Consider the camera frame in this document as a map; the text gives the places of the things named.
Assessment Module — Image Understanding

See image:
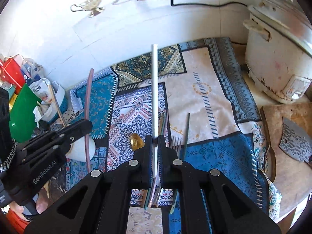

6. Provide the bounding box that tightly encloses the dark metal fork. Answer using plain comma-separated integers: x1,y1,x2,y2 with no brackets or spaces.
170,136,182,157

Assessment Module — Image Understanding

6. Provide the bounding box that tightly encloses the green chopstick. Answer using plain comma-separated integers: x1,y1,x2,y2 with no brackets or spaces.
169,113,190,214

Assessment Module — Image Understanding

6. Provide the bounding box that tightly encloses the white ceramic utensil cup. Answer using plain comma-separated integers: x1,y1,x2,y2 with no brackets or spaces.
66,137,96,162

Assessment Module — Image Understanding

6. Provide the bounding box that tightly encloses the white chopstick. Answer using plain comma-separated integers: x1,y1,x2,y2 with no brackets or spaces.
151,44,158,177

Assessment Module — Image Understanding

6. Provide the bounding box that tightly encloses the red tin box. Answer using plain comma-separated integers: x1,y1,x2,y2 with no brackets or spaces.
1,54,25,95

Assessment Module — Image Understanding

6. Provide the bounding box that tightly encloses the patterned patchwork table mat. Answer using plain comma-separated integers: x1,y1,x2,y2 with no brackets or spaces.
50,37,282,220

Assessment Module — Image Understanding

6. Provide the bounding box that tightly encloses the green metal box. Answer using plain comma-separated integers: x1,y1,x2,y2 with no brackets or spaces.
10,84,40,143

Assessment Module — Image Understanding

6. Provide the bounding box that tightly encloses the wooden cutting board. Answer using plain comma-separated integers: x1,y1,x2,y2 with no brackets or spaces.
260,103,311,218

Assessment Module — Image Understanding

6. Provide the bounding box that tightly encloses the white plastic food bag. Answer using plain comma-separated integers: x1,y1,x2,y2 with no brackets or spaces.
21,58,52,104

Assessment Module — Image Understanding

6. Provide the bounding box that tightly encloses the patterned steel cleaver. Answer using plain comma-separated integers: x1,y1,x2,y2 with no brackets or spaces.
279,117,311,166

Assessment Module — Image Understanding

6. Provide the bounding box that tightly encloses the pink chopstick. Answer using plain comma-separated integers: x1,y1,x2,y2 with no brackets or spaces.
85,68,94,173

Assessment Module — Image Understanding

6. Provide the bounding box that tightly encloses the white rice cooker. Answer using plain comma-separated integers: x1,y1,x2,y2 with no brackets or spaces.
243,0,311,104

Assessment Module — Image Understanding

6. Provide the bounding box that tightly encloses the gold spoon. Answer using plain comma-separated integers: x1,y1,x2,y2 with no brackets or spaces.
129,133,144,151

